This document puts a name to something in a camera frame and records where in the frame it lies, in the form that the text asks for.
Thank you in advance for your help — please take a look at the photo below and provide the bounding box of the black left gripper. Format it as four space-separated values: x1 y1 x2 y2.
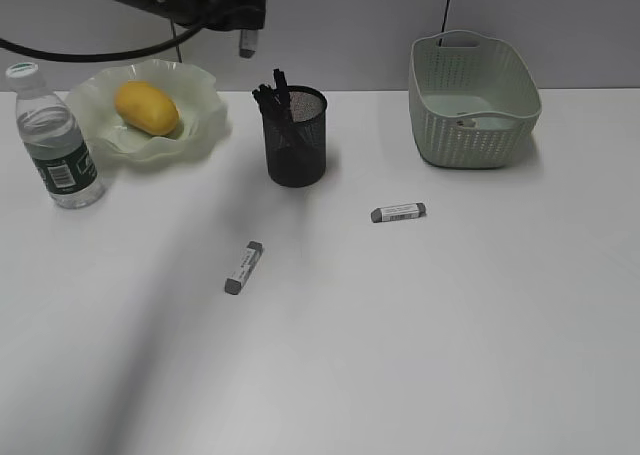
166 0 267 32

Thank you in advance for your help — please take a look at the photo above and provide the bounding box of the grey white eraser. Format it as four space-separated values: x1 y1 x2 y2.
370 202 426 223
224 241 264 295
239 29 259 59

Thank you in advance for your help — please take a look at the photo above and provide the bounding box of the black marker pen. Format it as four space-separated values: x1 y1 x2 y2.
252 89 281 121
273 68 293 122
258 84 293 121

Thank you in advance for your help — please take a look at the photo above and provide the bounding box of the yellow mango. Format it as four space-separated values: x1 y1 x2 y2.
114 81 180 136

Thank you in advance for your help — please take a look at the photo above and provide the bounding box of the clear plastic water bottle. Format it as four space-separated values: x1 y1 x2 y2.
5 62 105 209

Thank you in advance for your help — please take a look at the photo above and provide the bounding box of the white waste paper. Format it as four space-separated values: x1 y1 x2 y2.
455 112 480 129

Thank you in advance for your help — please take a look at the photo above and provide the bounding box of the pale green wavy plate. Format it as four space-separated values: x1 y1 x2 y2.
66 59 230 165

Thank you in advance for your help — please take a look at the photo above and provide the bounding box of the black mesh pen holder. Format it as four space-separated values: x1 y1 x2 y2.
262 85 328 188

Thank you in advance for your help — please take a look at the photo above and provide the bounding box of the pale green plastic basket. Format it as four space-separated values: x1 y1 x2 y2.
408 30 542 170

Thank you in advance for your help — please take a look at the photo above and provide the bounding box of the black wall cable left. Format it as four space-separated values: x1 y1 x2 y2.
169 19 185 65

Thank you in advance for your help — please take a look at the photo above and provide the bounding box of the black wall cable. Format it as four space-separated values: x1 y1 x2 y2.
438 0 458 48
169 19 185 65

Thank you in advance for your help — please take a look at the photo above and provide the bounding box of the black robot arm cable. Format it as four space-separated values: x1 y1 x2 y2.
0 0 236 64

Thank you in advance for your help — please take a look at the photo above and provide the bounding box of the black wall cable right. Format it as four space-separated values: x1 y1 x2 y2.
438 0 458 48

